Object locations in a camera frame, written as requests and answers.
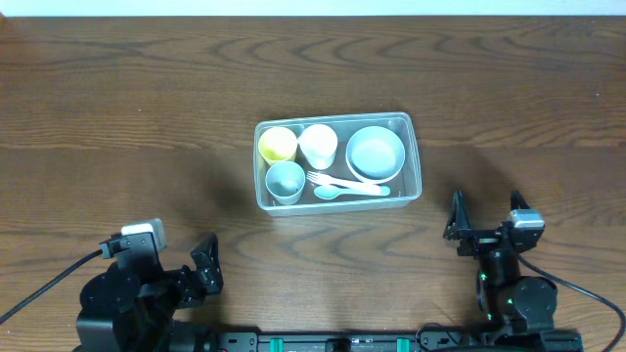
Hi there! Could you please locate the white plastic fork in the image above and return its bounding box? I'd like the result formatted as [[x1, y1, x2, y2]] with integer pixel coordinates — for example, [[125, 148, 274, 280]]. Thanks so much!
[[306, 171, 382, 195]]

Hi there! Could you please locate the grey plastic bowl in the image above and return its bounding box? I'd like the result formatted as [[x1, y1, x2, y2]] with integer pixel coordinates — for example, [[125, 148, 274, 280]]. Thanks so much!
[[345, 126, 406, 174]]

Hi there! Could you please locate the grey plastic cup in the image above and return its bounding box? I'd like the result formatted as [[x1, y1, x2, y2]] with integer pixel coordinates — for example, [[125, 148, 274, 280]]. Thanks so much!
[[265, 161, 306, 205]]

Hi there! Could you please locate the yellow plastic cup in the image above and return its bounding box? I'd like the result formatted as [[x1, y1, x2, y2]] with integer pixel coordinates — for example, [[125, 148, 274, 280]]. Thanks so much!
[[257, 127, 298, 166]]

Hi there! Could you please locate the mint green plastic spoon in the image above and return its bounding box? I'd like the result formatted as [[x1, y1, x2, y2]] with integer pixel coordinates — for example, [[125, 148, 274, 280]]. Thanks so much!
[[314, 185, 390, 200]]

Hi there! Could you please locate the clear plastic container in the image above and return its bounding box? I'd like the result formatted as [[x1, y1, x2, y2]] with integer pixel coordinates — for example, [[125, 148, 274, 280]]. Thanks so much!
[[253, 111, 423, 216]]

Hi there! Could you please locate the white plastic cup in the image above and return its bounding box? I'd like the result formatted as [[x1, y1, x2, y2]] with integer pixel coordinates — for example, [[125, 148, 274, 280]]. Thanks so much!
[[298, 124, 338, 170]]

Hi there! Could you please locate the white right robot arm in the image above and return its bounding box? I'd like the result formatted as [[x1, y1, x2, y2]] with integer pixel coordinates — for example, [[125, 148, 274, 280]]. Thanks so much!
[[444, 191, 558, 335]]

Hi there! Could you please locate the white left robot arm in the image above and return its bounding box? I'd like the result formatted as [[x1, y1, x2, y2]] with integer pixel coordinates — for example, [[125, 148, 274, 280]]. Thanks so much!
[[76, 219, 469, 352]]

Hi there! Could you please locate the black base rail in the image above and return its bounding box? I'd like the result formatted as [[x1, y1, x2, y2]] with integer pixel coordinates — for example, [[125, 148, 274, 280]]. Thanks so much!
[[165, 330, 583, 352]]

